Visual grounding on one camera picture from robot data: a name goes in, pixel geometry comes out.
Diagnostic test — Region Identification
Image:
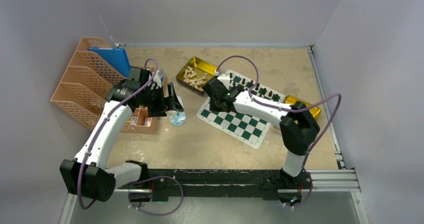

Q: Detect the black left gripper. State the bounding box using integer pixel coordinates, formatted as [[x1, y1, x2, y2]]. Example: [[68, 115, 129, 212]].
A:
[[140, 82, 183, 117]]

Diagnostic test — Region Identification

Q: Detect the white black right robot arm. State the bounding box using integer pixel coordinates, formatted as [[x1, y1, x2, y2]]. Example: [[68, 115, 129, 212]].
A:
[[202, 76, 320, 188]]

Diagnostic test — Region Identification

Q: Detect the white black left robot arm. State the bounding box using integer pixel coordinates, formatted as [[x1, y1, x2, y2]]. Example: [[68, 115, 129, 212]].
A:
[[59, 67, 183, 202]]

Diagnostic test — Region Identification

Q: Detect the gold tin with light pieces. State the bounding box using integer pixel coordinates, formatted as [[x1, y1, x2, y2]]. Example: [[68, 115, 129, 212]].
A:
[[176, 56, 217, 97]]

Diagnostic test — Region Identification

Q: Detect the green white chess board mat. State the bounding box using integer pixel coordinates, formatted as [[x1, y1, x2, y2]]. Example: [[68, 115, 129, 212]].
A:
[[196, 70, 286, 149]]

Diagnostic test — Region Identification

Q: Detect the gold tin with dark pieces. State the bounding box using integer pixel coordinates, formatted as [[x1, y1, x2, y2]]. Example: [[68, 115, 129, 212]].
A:
[[283, 95, 323, 122]]

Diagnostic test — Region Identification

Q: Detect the light blue round item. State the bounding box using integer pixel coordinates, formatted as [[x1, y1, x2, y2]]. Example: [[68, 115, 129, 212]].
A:
[[168, 111, 187, 127]]

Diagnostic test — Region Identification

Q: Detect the small orange plastic box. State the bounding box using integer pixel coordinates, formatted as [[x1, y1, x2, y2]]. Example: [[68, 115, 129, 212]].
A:
[[121, 107, 159, 134]]

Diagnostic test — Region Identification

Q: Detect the blue folder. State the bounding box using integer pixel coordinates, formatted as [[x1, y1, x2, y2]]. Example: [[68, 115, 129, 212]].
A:
[[88, 47, 130, 77]]

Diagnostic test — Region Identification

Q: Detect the orange plastic file rack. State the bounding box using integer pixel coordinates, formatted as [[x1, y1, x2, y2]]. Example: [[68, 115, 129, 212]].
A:
[[50, 37, 124, 130]]

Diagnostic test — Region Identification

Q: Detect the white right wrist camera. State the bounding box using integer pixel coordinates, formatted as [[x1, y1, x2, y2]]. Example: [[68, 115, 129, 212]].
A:
[[214, 69, 231, 89]]

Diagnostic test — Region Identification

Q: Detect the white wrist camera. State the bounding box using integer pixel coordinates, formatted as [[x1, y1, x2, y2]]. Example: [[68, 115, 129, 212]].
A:
[[153, 69, 165, 87], [214, 69, 231, 89]]

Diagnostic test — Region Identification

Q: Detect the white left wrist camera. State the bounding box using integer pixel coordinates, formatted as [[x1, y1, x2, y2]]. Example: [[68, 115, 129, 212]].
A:
[[153, 69, 165, 87]]

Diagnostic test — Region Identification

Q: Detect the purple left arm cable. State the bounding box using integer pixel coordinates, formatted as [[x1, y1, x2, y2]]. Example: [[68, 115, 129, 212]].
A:
[[76, 57, 185, 217]]

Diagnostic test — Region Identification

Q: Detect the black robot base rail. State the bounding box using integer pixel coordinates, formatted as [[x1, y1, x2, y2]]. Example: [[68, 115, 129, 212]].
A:
[[123, 169, 312, 204]]

